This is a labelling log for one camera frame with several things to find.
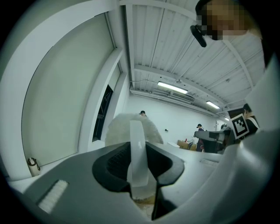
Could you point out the black head-worn camera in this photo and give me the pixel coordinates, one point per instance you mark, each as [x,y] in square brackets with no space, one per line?
[198,35]

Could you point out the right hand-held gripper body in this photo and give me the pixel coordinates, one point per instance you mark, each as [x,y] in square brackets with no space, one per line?
[239,127]

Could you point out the small brown cardboard carton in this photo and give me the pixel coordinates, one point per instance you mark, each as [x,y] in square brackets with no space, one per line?
[183,144]

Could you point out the ceiling strip light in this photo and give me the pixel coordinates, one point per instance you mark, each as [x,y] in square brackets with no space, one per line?
[172,86]
[212,104]

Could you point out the person's head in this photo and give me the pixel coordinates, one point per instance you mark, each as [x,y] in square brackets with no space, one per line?
[227,17]

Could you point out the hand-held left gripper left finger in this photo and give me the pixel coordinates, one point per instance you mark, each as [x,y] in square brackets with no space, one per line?
[76,175]

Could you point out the dark window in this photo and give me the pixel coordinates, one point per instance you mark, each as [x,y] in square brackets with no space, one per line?
[102,113]

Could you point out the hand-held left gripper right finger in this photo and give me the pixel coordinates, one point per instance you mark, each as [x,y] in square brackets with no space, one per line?
[197,179]

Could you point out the white ceiling air conditioner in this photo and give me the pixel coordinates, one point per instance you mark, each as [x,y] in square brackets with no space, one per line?
[182,96]

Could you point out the white bath sponge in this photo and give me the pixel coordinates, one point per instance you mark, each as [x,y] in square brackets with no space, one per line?
[137,142]

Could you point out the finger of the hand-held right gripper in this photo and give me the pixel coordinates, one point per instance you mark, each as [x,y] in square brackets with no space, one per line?
[203,134]

